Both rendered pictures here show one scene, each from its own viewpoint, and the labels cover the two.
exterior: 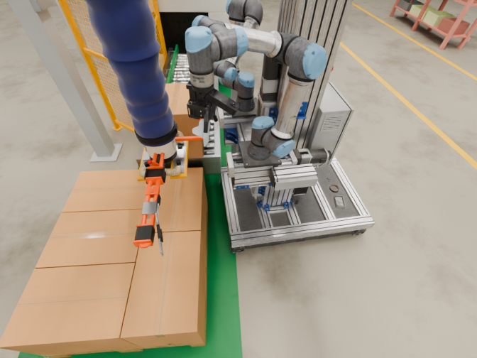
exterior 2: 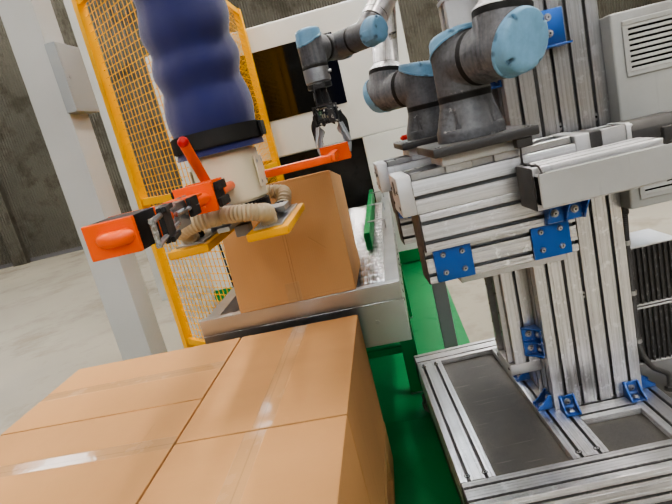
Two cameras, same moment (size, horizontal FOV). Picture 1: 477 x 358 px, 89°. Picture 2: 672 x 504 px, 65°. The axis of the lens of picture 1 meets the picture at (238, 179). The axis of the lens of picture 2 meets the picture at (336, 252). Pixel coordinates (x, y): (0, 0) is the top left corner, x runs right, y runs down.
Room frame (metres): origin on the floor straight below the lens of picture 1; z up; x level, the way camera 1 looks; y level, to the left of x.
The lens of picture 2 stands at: (-0.17, -0.04, 1.12)
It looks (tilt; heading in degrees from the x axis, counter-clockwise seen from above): 13 degrees down; 13
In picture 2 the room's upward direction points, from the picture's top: 14 degrees counter-clockwise
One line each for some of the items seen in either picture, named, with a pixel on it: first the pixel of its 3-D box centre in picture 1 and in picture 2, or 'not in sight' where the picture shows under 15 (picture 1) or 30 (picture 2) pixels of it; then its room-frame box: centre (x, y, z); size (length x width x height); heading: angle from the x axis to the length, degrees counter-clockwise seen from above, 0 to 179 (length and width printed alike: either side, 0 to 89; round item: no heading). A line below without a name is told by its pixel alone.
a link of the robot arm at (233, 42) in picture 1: (225, 42); not in sight; (0.81, 0.05, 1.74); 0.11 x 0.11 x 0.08; 37
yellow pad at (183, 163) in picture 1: (179, 155); (277, 214); (1.10, 0.38, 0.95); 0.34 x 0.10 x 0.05; 7
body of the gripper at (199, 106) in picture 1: (201, 99); not in sight; (0.73, 0.13, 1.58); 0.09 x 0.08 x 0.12; 80
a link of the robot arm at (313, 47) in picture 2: not in sight; (311, 48); (1.40, 0.25, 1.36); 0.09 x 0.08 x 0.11; 145
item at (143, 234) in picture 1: (144, 235); (125, 233); (0.50, 0.41, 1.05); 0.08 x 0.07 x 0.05; 7
